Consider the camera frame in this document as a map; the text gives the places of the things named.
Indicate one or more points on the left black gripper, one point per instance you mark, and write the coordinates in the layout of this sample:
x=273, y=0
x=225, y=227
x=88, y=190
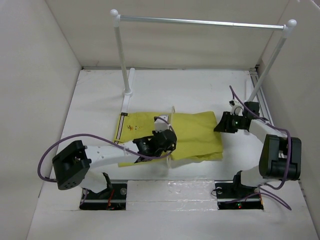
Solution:
x=155, y=133

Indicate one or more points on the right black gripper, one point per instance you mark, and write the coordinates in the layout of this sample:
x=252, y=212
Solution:
x=224, y=125

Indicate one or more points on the yellow trousers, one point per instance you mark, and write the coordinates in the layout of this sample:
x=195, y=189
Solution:
x=196, y=139

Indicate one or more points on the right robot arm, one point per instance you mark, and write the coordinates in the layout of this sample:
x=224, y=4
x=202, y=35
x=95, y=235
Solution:
x=281, y=155

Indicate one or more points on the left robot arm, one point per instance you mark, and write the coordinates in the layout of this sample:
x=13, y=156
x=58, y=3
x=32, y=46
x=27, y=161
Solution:
x=75, y=165

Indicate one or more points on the white clothes rack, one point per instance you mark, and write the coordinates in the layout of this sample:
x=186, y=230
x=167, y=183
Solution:
x=128, y=77

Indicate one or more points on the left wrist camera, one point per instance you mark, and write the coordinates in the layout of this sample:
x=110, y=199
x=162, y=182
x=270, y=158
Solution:
x=161, y=123

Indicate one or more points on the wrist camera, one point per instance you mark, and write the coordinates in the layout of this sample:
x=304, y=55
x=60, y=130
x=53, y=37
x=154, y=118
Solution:
x=161, y=123
x=236, y=107

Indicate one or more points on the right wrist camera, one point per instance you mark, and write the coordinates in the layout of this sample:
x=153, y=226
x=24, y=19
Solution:
x=236, y=107

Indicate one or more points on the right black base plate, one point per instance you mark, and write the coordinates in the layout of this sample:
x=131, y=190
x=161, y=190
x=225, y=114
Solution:
x=230, y=197

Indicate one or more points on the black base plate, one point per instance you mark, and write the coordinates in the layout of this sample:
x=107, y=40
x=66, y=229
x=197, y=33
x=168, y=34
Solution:
x=115, y=200
x=230, y=197

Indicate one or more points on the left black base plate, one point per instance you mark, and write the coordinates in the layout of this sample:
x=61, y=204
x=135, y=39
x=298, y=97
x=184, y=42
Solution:
x=115, y=200

